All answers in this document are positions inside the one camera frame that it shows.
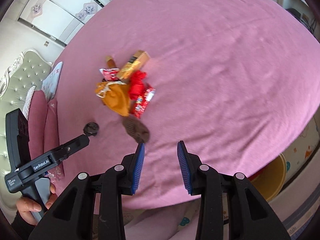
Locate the tufted grey headboard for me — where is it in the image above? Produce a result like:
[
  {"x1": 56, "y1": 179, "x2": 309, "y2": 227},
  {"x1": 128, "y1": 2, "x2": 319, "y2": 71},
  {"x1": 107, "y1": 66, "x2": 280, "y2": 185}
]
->
[{"x1": 1, "y1": 50, "x2": 53, "y2": 213}]

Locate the dark grey balled sock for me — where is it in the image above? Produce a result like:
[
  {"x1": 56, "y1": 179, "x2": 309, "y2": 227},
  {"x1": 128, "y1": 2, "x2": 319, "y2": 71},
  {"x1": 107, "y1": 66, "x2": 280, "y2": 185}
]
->
[{"x1": 83, "y1": 122, "x2": 99, "y2": 137}]

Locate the white wardrobe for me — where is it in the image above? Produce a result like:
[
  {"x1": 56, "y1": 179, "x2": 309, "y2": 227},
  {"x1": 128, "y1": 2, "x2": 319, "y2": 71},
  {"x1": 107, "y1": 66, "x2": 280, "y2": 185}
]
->
[{"x1": 18, "y1": 0, "x2": 112, "y2": 46}]

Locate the floral white pillow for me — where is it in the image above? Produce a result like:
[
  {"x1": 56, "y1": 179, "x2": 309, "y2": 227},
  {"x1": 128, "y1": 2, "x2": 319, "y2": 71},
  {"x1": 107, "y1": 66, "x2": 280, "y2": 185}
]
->
[{"x1": 41, "y1": 62, "x2": 63, "y2": 102}]

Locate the yellow trash bin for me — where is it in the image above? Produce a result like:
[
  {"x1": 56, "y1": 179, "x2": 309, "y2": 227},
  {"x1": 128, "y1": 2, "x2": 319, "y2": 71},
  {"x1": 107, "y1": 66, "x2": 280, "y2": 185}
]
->
[{"x1": 249, "y1": 154, "x2": 286, "y2": 202}]

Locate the brown balled sock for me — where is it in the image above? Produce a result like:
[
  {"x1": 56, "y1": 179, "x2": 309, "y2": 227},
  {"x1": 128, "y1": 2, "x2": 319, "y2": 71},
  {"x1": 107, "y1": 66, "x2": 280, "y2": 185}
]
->
[{"x1": 122, "y1": 116, "x2": 150, "y2": 143}]

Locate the red white chip bag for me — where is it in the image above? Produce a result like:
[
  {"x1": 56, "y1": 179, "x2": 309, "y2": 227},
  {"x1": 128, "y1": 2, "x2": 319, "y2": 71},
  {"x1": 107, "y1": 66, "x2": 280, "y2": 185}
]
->
[{"x1": 99, "y1": 68, "x2": 120, "y2": 82}]

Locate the person's left hand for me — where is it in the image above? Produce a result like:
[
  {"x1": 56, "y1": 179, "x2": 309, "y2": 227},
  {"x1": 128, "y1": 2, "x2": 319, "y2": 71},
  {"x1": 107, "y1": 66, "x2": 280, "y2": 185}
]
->
[{"x1": 16, "y1": 184, "x2": 57, "y2": 225}]

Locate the orange drawstring pouch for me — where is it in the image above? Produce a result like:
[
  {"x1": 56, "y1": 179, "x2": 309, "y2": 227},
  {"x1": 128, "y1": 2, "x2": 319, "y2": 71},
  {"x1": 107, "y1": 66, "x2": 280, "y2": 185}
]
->
[{"x1": 95, "y1": 81, "x2": 131, "y2": 116}]

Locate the gold cardboard box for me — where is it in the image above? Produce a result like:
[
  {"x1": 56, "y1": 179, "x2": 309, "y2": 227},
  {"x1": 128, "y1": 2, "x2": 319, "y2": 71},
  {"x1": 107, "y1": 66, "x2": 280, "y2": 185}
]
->
[{"x1": 117, "y1": 50, "x2": 150, "y2": 81}]

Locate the red snack wrapper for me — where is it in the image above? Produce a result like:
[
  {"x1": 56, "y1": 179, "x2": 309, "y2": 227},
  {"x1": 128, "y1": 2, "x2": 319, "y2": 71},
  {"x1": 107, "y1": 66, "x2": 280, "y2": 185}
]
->
[{"x1": 130, "y1": 87, "x2": 156, "y2": 119}]

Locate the red cloth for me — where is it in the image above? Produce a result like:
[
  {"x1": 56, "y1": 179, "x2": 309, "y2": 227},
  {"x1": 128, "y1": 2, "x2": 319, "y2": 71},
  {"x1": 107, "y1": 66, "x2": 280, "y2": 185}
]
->
[{"x1": 129, "y1": 70, "x2": 147, "y2": 100}]

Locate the pink pillow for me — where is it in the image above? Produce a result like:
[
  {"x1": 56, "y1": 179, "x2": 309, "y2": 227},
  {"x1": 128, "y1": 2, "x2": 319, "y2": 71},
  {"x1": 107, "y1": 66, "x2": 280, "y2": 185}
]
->
[{"x1": 27, "y1": 89, "x2": 65, "y2": 181}]

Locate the cartoon play mat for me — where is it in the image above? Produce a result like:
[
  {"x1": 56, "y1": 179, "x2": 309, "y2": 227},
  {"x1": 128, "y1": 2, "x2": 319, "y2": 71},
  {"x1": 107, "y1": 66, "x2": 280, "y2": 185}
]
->
[{"x1": 283, "y1": 118, "x2": 319, "y2": 183}]

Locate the amber perfume bottle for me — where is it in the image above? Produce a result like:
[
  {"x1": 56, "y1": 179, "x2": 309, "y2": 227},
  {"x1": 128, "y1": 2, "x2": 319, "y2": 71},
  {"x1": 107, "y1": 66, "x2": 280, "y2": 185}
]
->
[{"x1": 105, "y1": 55, "x2": 118, "y2": 69}]

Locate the pink bed sheet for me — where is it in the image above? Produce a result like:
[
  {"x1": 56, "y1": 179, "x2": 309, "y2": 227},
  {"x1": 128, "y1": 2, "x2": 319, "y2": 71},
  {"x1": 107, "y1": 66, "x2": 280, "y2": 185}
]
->
[{"x1": 55, "y1": 0, "x2": 319, "y2": 209}]

